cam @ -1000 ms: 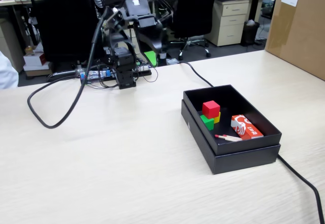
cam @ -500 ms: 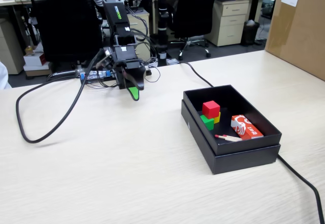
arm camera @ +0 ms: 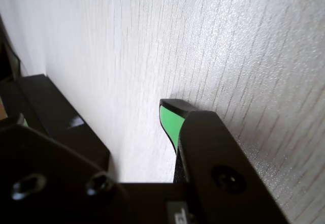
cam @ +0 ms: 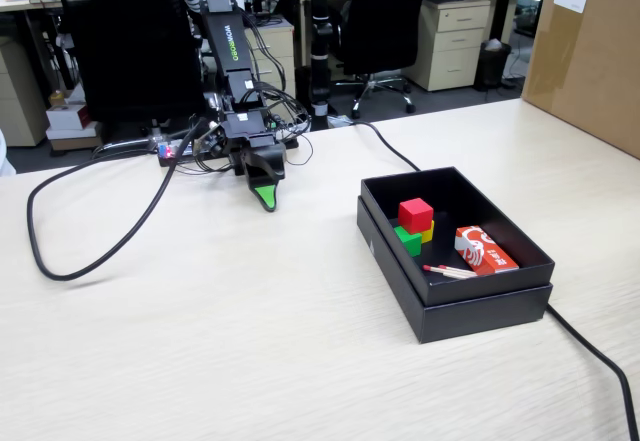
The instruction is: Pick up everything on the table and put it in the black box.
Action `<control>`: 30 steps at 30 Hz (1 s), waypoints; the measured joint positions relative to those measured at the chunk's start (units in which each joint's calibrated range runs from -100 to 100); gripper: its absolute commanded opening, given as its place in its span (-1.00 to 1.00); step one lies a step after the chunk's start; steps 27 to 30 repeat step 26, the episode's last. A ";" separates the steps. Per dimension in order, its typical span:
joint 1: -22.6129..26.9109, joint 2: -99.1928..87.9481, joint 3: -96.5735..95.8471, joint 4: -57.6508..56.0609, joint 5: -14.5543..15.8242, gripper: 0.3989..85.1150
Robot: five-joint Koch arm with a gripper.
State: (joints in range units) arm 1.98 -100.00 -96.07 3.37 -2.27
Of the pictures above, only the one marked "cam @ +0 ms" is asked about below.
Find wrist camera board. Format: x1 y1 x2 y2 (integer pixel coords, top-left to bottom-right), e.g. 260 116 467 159
192 120 225 158

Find black trash bin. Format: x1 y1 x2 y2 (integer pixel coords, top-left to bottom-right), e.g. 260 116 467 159
473 38 514 93

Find red tipped match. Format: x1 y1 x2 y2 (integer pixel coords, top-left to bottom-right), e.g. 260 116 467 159
435 263 479 277
422 263 479 280

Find black box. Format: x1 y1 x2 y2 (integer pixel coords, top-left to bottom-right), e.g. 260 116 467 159
359 165 556 308

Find black swivel office chair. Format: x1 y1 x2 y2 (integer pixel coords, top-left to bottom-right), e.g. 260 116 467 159
329 0 434 120

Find controller board with red light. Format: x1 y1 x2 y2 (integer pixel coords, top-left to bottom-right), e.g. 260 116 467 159
149 133 184 163

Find large black office chair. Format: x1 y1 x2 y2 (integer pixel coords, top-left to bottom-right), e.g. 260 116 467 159
52 0 207 128

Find beige cabinet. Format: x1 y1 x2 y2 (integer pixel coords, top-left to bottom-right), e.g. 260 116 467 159
0 35 51 148

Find white rounded object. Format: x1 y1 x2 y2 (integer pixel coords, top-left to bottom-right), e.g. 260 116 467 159
0 128 17 177

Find orange matchbox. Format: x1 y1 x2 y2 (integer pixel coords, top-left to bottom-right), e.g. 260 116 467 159
453 224 521 277

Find thick black cable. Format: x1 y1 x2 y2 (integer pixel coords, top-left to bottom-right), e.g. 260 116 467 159
25 115 209 282
327 119 640 441

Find red cube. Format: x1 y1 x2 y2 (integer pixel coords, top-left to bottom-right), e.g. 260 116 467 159
398 197 435 236

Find black pole with white bands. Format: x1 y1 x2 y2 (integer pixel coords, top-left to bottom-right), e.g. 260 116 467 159
306 0 335 132

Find large cardboard box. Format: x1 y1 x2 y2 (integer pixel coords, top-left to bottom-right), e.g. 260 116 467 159
520 0 640 160

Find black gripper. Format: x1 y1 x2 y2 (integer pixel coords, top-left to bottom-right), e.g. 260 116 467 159
220 110 287 212

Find green cube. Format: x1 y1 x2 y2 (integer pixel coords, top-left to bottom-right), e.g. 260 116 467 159
393 225 424 259

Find thin black wire bundle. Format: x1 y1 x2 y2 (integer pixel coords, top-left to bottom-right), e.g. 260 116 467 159
239 8 317 168

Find black box lid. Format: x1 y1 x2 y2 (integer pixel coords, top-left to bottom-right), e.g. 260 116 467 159
355 195 554 345

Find white box with red side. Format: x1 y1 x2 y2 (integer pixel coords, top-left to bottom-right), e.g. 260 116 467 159
45 103 94 132

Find thin black stand pole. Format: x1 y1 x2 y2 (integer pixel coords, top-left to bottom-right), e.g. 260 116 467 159
288 0 302 107

